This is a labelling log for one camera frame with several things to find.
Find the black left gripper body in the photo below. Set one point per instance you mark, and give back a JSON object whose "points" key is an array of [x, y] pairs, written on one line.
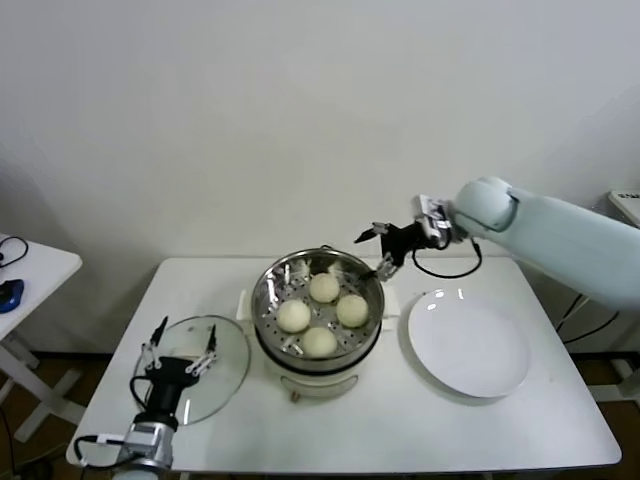
{"points": [[171, 372]]}

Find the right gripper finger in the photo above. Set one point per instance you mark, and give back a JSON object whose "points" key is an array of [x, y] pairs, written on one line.
{"points": [[380, 228], [387, 267]]}

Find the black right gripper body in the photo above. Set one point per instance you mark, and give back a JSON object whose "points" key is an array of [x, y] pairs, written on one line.
{"points": [[405, 240]]}

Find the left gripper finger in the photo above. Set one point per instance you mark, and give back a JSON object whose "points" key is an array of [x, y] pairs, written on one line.
{"points": [[161, 327], [212, 342]]}

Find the round glass pot lid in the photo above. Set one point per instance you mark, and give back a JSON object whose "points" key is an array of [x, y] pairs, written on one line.
{"points": [[232, 350]]}

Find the white steamed baozi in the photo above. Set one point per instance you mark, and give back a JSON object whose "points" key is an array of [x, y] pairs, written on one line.
{"points": [[293, 316], [319, 341], [324, 288], [353, 310]]}

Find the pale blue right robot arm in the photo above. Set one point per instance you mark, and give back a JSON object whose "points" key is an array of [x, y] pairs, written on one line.
{"points": [[550, 235]]}

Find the stainless steel steamer basket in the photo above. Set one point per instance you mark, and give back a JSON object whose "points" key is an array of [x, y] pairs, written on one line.
{"points": [[267, 300]]}

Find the white round plate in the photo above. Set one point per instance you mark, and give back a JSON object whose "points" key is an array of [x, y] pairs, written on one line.
{"points": [[465, 345]]}

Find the white side table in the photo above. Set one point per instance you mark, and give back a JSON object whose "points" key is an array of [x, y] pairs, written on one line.
{"points": [[45, 280]]}

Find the blue computer mouse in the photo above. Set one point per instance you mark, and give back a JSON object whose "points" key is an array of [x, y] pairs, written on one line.
{"points": [[12, 295]]}

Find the white side desk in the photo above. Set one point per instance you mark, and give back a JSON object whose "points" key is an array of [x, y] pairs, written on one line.
{"points": [[625, 205]]}

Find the silver right wrist camera assembly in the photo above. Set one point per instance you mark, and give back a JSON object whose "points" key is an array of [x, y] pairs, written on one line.
{"points": [[430, 210]]}

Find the silver wrist camera assembly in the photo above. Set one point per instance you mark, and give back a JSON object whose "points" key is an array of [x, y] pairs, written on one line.
{"points": [[430, 210], [150, 442]]}

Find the silver left wrist camera assembly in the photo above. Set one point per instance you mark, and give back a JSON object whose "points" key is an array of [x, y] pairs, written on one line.
{"points": [[150, 442]]}

